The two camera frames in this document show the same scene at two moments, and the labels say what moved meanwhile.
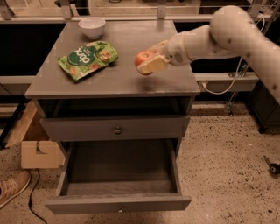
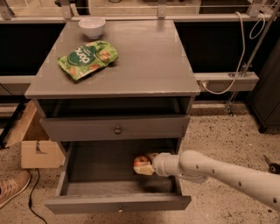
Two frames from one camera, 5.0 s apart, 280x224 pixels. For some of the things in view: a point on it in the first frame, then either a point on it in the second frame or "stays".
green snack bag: [87, 58] stays
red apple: [143, 58] to [141, 161]
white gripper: [175, 50] to [159, 164]
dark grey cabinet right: [265, 107] stays
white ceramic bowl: [94, 27] stays
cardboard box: [38, 150] stays
